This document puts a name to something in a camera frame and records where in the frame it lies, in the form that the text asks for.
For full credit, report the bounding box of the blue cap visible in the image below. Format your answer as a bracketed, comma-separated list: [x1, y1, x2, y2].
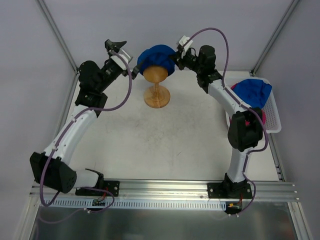
[231, 78, 272, 109]
[137, 44, 176, 76]

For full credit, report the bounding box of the wooden hat stand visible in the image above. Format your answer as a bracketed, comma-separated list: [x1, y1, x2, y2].
[143, 65, 171, 109]

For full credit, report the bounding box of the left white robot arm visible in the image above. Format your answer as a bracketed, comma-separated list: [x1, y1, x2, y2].
[30, 39, 139, 195]

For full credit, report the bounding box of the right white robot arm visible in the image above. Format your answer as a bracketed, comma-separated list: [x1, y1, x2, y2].
[170, 44, 268, 200]

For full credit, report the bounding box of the pink cap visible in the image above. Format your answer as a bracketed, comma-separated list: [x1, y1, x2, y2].
[229, 83, 268, 128]

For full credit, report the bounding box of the white plastic basket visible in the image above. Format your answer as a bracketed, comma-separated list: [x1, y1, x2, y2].
[225, 76, 282, 134]

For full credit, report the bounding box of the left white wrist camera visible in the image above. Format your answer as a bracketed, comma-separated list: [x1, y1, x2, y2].
[110, 49, 133, 71]

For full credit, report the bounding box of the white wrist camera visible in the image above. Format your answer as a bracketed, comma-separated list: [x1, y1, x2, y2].
[177, 35, 193, 54]
[110, 49, 133, 71]

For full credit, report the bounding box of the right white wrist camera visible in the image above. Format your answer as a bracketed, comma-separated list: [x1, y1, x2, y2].
[177, 35, 193, 54]

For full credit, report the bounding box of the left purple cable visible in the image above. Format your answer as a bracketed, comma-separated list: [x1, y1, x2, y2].
[37, 48, 134, 223]

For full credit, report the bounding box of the purple cable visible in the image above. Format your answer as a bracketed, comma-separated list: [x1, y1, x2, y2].
[186, 26, 270, 220]
[37, 48, 134, 223]

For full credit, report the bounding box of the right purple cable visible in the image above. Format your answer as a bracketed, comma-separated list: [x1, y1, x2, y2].
[186, 26, 270, 220]

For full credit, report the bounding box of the right aluminium frame post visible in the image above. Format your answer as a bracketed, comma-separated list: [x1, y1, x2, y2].
[249, 0, 301, 77]

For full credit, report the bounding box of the aluminium frame post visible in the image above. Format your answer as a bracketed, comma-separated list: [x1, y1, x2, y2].
[35, 0, 79, 73]
[249, 0, 301, 77]

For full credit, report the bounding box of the left aluminium frame post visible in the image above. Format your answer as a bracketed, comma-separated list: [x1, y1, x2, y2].
[35, 0, 79, 73]

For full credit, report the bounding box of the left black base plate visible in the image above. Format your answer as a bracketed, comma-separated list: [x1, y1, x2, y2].
[75, 179, 120, 197]

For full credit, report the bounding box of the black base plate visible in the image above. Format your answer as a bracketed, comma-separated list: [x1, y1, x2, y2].
[75, 179, 120, 197]
[207, 180, 253, 200]

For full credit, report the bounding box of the aluminium mounting rail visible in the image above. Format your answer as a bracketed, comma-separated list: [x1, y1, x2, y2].
[29, 178, 301, 203]

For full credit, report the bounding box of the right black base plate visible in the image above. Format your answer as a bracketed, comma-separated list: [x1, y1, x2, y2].
[207, 180, 253, 200]

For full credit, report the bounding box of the white slotted cable duct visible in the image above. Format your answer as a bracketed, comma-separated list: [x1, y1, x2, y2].
[51, 197, 227, 211]

